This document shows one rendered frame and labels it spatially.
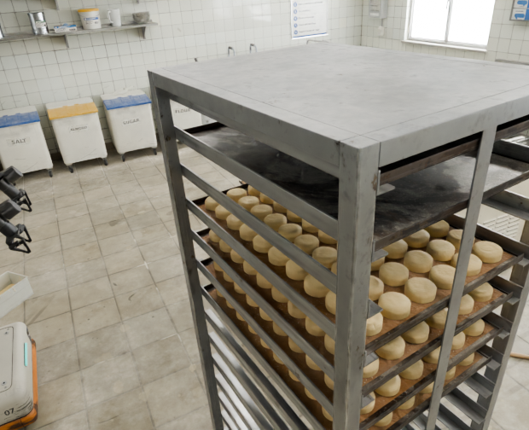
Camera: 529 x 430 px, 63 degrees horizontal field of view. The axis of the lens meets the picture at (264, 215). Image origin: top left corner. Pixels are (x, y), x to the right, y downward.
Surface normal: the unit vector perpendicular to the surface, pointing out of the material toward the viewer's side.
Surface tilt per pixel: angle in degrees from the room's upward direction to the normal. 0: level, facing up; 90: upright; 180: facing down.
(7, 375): 0
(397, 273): 0
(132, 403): 0
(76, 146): 95
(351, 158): 90
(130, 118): 93
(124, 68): 90
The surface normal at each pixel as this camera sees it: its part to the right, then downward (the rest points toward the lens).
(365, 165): 0.54, 0.38
